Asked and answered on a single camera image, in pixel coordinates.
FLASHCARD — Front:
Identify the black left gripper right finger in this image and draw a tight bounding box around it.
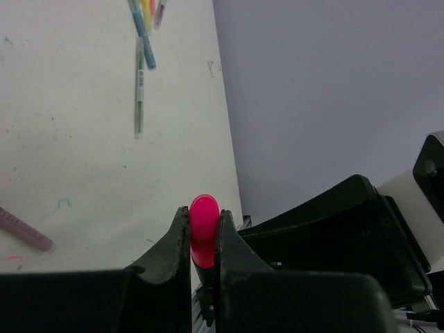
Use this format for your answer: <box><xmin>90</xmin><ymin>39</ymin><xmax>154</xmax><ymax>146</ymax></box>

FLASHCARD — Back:
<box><xmin>214</xmin><ymin>210</ymin><xmax>398</xmax><ymax>332</ymax></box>

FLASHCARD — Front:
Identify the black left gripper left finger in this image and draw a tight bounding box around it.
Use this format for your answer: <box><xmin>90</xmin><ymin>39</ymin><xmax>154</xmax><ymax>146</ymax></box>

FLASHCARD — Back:
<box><xmin>1</xmin><ymin>206</ymin><xmax>191</xmax><ymax>332</ymax></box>

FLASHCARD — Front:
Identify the black highlighter body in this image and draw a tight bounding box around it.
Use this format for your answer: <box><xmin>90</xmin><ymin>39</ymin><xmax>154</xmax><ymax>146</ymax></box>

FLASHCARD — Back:
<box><xmin>191</xmin><ymin>265</ymin><xmax>215</xmax><ymax>332</ymax></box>

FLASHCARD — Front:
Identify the pink highlighter cap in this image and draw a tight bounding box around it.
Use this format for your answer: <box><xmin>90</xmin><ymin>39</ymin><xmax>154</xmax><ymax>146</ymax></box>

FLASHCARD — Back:
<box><xmin>189</xmin><ymin>194</ymin><xmax>220</xmax><ymax>269</ymax></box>

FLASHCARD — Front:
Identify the pink clear pen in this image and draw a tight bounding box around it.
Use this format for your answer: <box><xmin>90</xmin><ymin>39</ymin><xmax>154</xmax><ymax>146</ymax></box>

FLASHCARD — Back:
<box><xmin>1</xmin><ymin>208</ymin><xmax>55</xmax><ymax>253</ymax></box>

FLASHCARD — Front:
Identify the green clear pen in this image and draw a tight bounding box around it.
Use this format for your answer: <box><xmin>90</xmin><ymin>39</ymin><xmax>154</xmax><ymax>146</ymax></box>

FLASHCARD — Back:
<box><xmin>135</xmin><ymin>37</ymin><xmax>144</xmax><ymax>139</ymax></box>

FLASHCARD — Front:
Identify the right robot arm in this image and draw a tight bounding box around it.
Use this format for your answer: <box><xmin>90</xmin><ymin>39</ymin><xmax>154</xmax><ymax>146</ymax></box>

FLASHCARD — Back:
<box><xmin>239</xmin><ymin>131</ymin><xmax>443</xmax><ymax>326</ymax></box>

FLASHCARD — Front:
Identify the blue pen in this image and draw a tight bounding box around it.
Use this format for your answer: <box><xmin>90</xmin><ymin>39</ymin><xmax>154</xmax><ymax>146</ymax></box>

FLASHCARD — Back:
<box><xmin>128</xmin><ymin>0</ymin><xmax>157</xmax><ymax>70</ymax></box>

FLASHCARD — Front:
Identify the yellow highlighter pen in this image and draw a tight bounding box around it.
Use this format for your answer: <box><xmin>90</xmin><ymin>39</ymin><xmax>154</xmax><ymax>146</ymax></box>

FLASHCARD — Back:
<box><xmin>139</xmin><ymin>0</ymin><xmax>152</xmax><ymax>33</ymax></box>

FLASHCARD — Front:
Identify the clear purple pen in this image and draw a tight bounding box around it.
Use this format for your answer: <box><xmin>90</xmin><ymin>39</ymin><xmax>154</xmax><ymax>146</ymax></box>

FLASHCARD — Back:
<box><xmin>153</xmin><ymin>0</ymin><xmax>167</xmax><ymax>30</ymax></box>

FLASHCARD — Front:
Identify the thin orange pen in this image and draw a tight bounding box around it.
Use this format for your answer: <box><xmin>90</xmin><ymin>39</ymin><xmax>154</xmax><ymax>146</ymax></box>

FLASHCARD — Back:
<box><xmin>149</xmin><ymin>0</ymin><xmax>156</xmax><ymax>15</ymax></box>

